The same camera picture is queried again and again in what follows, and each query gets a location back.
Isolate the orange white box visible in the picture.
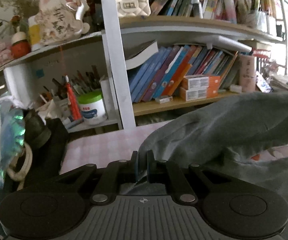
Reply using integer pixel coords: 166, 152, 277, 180
181, 75, 221, 90
179, 87, 218, 101

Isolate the pink checked table mat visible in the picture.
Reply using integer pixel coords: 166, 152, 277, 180
59, 121, 288, 174

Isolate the smartphone with lit screen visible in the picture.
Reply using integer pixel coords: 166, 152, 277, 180
256, 71, 273, 93

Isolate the white tub green lid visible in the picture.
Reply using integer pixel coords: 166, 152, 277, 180
77, 90, 107, 125

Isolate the white ceramic cat figurine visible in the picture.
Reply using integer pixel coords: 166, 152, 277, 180
35, 0, 90, 46

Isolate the red tassel pendant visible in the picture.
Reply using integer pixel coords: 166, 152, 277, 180
65, 75, 82, 120

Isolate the pink cylindrical tissue holder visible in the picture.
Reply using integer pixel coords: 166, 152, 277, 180
239, 54, 257, 93

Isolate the grey green fleece garment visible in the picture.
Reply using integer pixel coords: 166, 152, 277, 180
121, 92, 288, 239

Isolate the white wooden bookshelf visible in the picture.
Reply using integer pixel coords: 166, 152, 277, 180
0, 0, 288, 133

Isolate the cream quilted handbag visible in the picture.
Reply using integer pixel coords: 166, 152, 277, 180
115, 0, 151, 18

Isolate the lower orange white box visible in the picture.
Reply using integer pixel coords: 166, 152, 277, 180
179, 87, 218, 101

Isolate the red round doll ornament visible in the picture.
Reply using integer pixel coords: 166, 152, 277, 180
11, 31, 31, 59

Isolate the row of leaning books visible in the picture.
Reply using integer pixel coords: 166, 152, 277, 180
126, 41, 238, 103

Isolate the white smartwatch band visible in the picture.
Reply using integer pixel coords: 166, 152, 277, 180
7, 142, 33, 181

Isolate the white charger block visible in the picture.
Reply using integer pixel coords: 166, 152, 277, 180
229, 85, 243, 94

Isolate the stack of magazines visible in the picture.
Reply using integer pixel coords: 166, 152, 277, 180
270, 75, 288, 91

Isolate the black bag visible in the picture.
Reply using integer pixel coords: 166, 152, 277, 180
6, 109, 70, 193

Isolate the upper orange white box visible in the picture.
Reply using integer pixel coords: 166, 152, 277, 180
181, 75, 221, 90

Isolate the red book box set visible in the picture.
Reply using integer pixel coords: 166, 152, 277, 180
252, 49, 271, 62

